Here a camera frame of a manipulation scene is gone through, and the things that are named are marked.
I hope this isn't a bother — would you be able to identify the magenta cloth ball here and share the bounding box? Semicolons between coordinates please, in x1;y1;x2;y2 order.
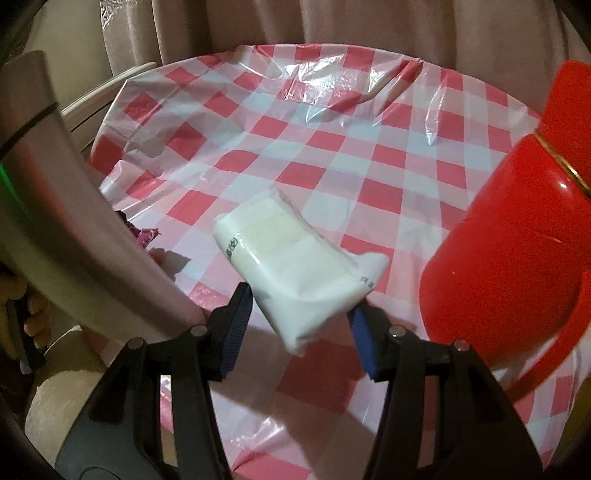
116;210;160;250

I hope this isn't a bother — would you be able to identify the red thermos jug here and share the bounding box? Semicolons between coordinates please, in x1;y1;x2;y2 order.
420;60;590;402

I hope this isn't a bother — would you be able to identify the silver steel thermos bottle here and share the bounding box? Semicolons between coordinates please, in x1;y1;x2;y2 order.
1;51;204;343

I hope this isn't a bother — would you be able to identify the white ornate cabinet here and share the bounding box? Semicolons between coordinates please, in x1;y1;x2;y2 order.
25;1;156;156

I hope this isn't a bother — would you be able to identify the red white checkered tablecloth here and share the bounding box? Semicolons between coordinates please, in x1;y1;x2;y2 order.
89;43;591;480

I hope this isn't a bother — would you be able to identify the person hand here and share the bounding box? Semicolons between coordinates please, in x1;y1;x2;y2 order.
1;273;51;359

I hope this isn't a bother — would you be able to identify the white tissue pack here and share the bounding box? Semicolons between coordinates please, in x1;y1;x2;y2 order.
213;189;389;355

